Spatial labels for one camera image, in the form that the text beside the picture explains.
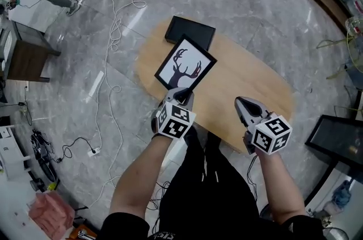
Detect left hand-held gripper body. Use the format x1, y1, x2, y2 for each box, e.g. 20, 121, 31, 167
151, 100, 197, 141

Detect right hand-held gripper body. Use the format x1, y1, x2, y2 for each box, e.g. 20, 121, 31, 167
243, 111, 293, 155

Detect black picture frame deer print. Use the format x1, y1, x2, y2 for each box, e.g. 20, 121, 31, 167
154, 33, 218, 92

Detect person's right forearm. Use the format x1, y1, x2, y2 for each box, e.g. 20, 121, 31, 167
253, 148, 307, 225

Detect person's left forearm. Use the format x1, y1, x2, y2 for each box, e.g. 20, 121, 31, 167
109, 127, 190, 223

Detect black glass side table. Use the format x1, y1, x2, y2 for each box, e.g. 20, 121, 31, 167
304, 114, 363, 207

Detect black rectangular tray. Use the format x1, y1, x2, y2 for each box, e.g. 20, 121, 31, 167
164, 15, 216, 52

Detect person's black trousers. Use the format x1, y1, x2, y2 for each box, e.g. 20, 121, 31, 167
157, 124, 263, 240

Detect white power strip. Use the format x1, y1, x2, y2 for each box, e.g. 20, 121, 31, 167
87, 146, 102, 158

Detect blue cloth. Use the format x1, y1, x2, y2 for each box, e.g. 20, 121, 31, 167
331, 179, 353, 206

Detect person's black shirt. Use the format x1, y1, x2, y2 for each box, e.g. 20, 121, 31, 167
97, 212, 328, 240

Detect dark wooden cabinet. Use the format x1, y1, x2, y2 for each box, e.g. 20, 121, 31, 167
0, 19, 62, 83

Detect pink plastic bag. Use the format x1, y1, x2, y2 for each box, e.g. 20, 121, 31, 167
27, 191, 76, 240

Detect white shelf unit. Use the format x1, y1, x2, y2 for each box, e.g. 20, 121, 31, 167
0, 124, 32, 180

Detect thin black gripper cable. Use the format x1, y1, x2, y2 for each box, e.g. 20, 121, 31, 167
246, 154, 259, 201

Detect long white cable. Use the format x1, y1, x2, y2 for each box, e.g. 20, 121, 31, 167
84, 0, 148, 209

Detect green wire chair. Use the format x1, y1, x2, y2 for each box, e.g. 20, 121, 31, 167
315, 16, 363, 81

